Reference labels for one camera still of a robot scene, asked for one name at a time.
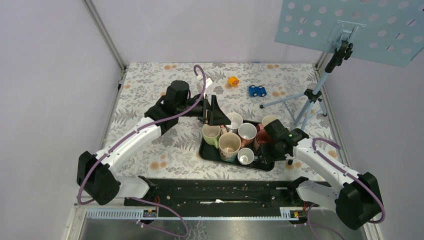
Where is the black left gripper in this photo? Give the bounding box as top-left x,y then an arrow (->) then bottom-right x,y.
177,93 -> 232,126

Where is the green ceramic mug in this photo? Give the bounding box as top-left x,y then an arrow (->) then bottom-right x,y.
201,124 -> 221,149

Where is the blue white ceramic mug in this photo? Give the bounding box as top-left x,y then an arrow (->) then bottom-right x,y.
224,112 -> 243,134

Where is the beige teal ceramic mug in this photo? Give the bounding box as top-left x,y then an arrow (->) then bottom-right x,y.
218,132 -> 242,162

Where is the yellow ceramic mug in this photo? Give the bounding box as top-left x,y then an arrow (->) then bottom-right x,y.
261,115 -> 278,127

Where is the brown ceramic mug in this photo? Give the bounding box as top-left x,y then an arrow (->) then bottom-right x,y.
237,122 -> 258,148

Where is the grey ceramic mug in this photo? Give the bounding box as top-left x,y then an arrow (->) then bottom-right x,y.
237,147 -> 258,166

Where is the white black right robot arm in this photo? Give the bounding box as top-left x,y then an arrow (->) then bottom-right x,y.
259,119 -> 386,230

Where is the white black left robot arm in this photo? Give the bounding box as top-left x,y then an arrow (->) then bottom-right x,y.
76,80 -> 231,206

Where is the black plastic tray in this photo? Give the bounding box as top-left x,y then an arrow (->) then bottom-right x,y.
198,120 -> 275,172

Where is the small orange toy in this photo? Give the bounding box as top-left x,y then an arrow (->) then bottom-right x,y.
227,76 -> 240,88

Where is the blue toy car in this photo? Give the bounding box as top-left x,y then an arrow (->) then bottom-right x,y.
248,85 -> 267,97

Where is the light blue tripod stand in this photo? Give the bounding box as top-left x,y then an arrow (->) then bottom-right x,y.
259,40 -> 354,130

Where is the light blue perforated board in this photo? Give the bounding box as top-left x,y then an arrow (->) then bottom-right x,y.
274,0 -> 424,67

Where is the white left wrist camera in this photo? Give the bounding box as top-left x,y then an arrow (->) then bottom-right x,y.
196,74 -> 214,97

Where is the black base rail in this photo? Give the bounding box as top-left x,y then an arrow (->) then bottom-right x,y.
143,178 -> 311,218

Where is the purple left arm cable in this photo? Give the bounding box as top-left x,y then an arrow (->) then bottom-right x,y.
76,64 -> 208,239

